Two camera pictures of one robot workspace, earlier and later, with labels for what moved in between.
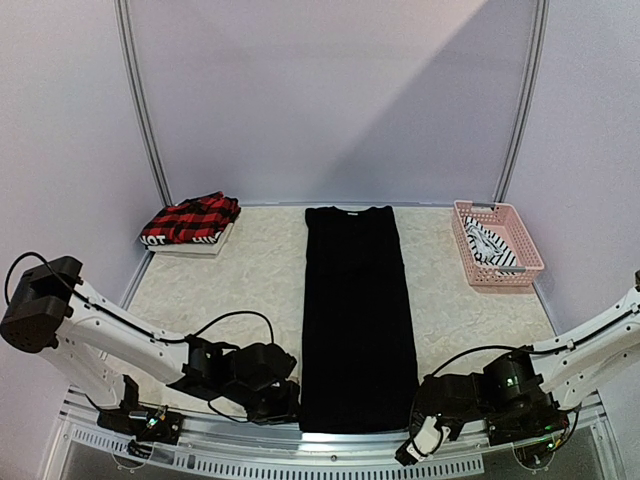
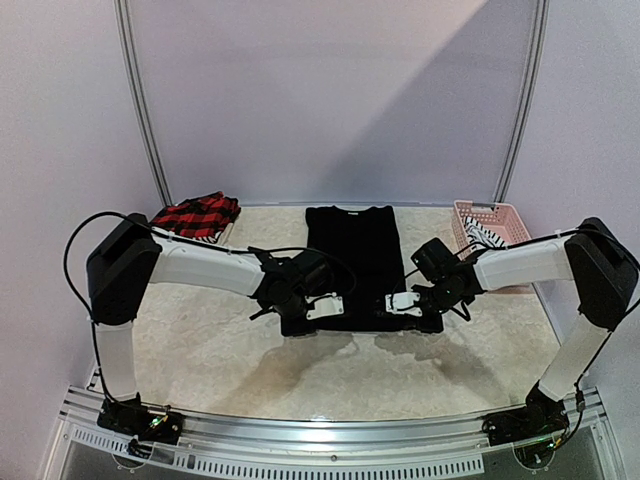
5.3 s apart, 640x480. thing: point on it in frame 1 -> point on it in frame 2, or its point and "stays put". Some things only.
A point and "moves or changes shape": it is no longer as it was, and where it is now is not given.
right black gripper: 431,400 -> 427,323
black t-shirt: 359,370 moves or changes shape
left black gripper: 286,410 -> 290,329
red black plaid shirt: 200,218 stays put
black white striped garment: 486,246 stays put
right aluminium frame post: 538,53 stays put
